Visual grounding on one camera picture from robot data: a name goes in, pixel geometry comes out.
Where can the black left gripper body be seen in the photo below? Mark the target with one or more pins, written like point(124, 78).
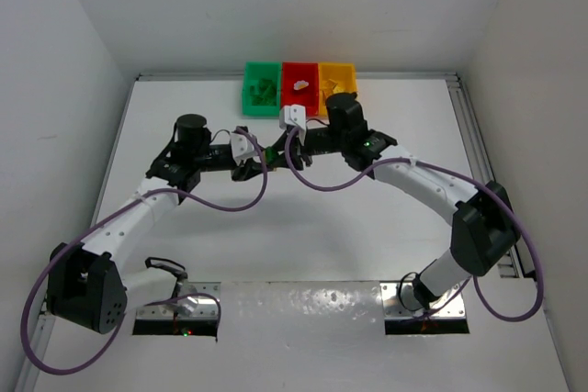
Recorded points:
point(244, 166)

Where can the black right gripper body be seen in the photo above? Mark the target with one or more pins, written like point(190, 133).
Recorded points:
point(296, 151)

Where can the yellow lego bricks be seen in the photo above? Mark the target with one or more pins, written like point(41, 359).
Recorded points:
point(331, 87)

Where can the green lego brick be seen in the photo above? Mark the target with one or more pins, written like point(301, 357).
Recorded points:
point(263, 92)

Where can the yellow green lego pair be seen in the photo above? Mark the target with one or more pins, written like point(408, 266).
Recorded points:
point(271, 157)

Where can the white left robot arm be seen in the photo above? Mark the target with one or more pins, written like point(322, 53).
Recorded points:
point(86, 282)

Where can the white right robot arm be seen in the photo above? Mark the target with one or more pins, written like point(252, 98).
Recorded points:
point(481, 231)

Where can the yellow plastic bin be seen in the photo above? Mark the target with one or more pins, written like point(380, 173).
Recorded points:
point(344, 73)

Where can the red plastic bin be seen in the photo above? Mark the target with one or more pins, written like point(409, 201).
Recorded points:
point(308, 97)

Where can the green plastic bin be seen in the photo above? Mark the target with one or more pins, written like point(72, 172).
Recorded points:
point(254, 71)

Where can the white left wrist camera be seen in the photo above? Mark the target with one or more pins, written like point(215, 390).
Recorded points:
point(242, 147)

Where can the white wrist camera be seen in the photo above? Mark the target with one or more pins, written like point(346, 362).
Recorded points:
point(294, 117)
point(242, 147)

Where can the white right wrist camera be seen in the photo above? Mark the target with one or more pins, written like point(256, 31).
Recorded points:
point(294, 117)

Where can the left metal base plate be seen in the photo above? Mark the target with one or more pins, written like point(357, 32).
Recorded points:
point(198, 301)

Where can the aluminium frame rail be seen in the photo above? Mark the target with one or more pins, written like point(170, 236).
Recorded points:
point(469, 129)

